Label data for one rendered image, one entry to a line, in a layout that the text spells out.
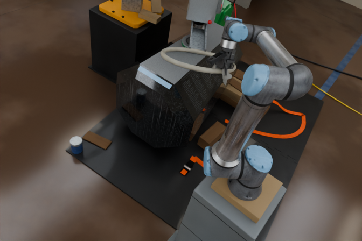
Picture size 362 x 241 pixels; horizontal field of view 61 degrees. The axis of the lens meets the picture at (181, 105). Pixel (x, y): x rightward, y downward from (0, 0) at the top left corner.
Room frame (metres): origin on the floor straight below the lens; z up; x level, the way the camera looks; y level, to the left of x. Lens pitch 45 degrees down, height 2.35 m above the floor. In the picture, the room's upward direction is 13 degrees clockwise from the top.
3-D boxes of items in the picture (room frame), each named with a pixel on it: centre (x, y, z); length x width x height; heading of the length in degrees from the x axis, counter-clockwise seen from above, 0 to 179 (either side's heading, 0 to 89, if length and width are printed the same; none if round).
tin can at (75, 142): (1.51, 0.81, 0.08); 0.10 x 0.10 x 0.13
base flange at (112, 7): (2.78, 0.70, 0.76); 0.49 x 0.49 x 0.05; 67
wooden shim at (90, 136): (1.65, 0.68, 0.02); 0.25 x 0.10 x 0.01; 76
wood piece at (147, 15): (2.64, 0.49, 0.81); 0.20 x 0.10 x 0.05; 75
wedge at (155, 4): (2.87, 0.47, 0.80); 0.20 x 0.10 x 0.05; 16
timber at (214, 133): (1.97, -0.36, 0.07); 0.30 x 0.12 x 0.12; 149
